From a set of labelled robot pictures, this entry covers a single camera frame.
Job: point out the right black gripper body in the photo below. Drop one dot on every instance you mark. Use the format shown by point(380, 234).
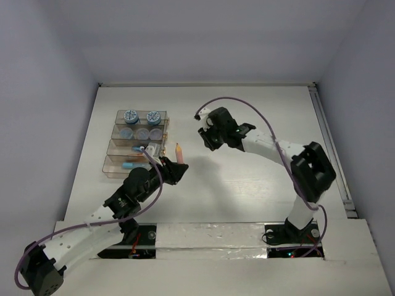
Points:
point(218, 135)

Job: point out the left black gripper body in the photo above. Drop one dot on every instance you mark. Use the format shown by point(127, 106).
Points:
point(168, 171)

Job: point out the orange highlighter pen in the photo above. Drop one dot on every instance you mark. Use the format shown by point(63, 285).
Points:
point(179, 154)

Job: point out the clear paperclip jar small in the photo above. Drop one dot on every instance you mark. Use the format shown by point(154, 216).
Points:
point(156, 134)

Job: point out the blue clear highlighter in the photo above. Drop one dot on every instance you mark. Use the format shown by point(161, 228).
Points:
point(132, 166)

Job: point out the blue lid jar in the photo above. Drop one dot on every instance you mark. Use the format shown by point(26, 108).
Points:
point(131, 117)
point(153, 118)

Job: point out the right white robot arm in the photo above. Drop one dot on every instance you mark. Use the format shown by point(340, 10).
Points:
point(308, 166)

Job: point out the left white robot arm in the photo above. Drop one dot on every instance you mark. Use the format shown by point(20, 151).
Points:
point(46, 263)

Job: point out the blue lid jar in bin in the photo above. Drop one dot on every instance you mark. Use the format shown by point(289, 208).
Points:
point(131, 117)

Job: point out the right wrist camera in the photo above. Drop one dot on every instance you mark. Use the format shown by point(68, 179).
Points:
point(203, 118)

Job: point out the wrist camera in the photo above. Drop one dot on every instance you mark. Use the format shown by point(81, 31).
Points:
point(152, 152)
point(203, 118)

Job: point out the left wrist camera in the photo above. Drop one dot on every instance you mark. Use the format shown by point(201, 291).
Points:
point(152, 152)

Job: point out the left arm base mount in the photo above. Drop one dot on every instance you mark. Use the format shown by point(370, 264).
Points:
point(142, 246)

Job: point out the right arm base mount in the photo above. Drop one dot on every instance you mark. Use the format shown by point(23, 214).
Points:
point(285, 241)

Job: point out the aluminium rail right edge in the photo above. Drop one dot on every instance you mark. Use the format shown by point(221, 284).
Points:
point(341, 182)

